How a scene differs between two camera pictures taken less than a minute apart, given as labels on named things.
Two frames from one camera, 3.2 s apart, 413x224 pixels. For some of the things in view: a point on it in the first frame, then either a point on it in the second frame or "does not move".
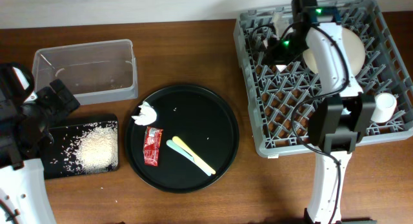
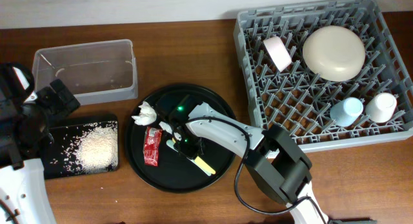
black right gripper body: x=287 y=50 → x=190 y=146
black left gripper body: x=49 y=106 does not move
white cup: x=385 y=106 does not move
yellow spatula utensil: x=197 y=158 does not move
